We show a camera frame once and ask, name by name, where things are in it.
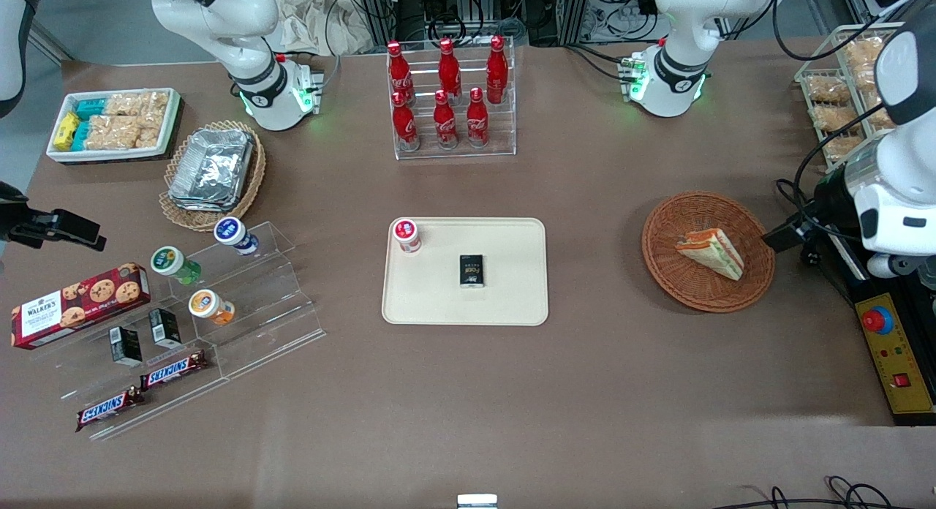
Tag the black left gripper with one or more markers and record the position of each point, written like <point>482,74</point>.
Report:
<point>828,200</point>

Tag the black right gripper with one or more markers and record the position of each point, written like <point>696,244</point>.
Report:
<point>16,224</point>

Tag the triangle sandwich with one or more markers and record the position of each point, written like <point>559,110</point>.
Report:
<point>713,251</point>

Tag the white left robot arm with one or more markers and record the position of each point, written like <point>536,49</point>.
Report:
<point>676,26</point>

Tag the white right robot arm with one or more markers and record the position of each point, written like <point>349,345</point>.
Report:
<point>234,19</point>

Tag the brown round wicker basket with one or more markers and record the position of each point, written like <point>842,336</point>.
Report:
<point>680,282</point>

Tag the light oval wicker basket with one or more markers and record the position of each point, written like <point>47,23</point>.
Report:
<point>248,187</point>

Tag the beige plastic tray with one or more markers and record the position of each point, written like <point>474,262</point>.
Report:
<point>439,297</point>

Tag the red Walkers cookie box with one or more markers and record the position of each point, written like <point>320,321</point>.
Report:
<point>73,308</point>

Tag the green lid yogurt cup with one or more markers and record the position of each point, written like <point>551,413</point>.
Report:
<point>170,262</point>

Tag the teal snack packet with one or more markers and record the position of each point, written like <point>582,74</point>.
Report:
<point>89,109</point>
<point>81,134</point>

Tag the clear bag of brown snacks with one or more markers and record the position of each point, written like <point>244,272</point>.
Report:
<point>828,89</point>
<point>866,77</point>
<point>841,147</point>
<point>835,118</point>
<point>863,52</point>
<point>880,118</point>

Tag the yellow snack packet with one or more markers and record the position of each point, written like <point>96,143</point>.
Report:
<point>66,131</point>

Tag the clear bag of rice crisps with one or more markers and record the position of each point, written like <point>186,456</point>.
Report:
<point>124,104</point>
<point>148,137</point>
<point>156,108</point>
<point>112,132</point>

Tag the small black carton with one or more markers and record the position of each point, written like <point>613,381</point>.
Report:
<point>126,346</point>
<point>165,327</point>

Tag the red emergency stop button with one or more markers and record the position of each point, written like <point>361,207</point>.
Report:
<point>877,319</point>

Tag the white rectangular snack bin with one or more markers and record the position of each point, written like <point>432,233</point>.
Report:
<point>174,121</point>

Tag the orange lid yogurt cup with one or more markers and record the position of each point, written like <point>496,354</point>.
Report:
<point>207,304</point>

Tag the stack of foil trays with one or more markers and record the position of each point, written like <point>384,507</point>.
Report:
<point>212,169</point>

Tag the blue lid yogurt cup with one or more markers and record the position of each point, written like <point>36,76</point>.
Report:
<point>232,232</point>

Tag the yellow control box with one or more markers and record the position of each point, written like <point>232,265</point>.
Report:
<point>896,355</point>

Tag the Snickers chocolate bar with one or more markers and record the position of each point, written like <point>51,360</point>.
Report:
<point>110,408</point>
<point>173,370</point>

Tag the clear acrylic stepped display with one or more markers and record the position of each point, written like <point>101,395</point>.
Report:
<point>270,304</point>

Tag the clear acrylic bottle rack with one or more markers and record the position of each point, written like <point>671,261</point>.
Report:
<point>497,129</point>

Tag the beige crumpled cloth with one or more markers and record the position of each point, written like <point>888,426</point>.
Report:
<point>314,23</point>

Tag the small black box gold print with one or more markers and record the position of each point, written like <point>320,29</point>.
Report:
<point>472,270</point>

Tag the red lid yogurt cup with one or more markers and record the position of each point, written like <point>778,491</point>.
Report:
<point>406,232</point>

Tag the red cola bottle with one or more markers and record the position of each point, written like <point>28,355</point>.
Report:
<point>444,125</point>
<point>496,70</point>
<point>449,70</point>
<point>477,121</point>
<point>405,125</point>
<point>399,74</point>

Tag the black base frame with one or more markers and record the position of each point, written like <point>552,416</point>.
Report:
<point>848,275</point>

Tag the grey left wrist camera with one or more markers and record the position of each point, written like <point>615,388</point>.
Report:
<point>896,265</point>

